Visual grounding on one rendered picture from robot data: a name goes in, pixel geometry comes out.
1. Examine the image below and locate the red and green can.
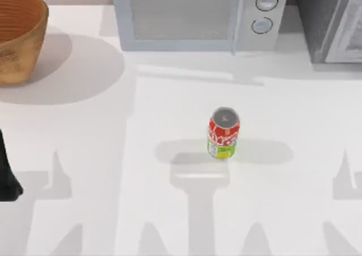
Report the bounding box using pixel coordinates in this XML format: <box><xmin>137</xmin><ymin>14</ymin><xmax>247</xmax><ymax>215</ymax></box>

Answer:
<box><xmin>208</xmin><ymin>106</ymin><xmax>241</xmax><ymax>160</ymax></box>

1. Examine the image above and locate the microwave oven door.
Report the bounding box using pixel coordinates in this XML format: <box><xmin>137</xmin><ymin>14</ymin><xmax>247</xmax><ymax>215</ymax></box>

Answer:
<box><xmin>111</xmin><ymin>0</ymin><xmax>250</xmax><ymax>52</ymax></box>

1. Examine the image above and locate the pale microwave oven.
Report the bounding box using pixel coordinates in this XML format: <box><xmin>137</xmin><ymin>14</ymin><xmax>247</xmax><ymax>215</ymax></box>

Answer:
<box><xmin>110</xmin><ymin>0</ymin><xmax>291</xmax><ymax>53</ymax></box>

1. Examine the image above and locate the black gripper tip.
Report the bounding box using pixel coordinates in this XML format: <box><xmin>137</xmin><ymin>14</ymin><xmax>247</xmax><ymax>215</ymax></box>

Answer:
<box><xmin>0</xmin><ymin>129</ymin><xmax>24</xmax><ymax>202</ymax></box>

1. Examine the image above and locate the brown wicker basket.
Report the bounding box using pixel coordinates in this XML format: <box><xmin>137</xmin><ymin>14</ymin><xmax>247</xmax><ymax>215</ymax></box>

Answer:
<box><xmin>0</xmin><ymin>0</ymin><xmax>50</xmax><ymax>87</ymax></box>

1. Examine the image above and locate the microwave knob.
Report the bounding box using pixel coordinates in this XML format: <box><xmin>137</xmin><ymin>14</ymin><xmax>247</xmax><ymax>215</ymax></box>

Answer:
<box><xmin>251</xmin><ymin>16</ymin><xmax>274</xmax><ymax>35</ymax></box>
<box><xmin>255</xmin><ymin>0</ymin><xmax>279</xmax><ymax>12</ymax></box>

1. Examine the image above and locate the grey cabinet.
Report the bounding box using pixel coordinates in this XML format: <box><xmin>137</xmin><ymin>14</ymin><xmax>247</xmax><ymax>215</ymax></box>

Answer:
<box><xmin>292</xmin><ymin>0</ymin><xmax>362</xmax><ymax>65</ymax></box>

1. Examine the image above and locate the microwave door handle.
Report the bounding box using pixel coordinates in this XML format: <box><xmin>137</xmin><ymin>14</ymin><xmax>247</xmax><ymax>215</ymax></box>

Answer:
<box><xmin>231</xmin><ymin>0</ymin><xmax>244</xmax><ymax>56</ymax></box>

